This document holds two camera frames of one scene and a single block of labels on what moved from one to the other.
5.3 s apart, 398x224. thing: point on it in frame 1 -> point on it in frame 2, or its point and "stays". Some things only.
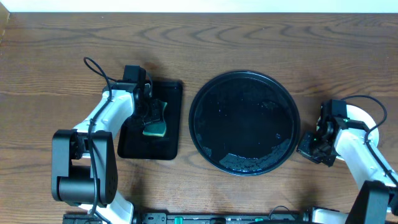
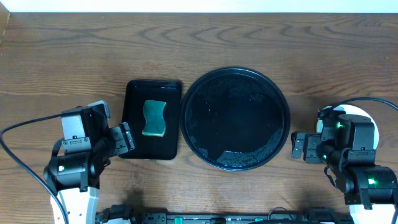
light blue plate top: [356, 113] stays
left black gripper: [152, 112] -> [116, 140]
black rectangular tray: [134, 143] stays
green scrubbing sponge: [155, 124] stays
